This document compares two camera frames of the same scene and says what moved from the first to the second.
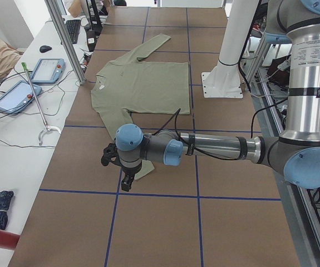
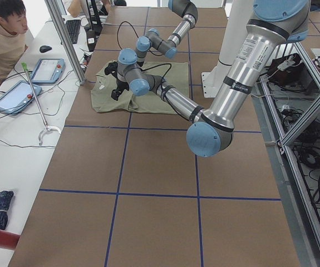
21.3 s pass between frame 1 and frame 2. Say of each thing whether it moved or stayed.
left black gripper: moved
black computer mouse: stayed
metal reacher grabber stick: stayed
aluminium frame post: stayed
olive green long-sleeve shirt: moved
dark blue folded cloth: stayed
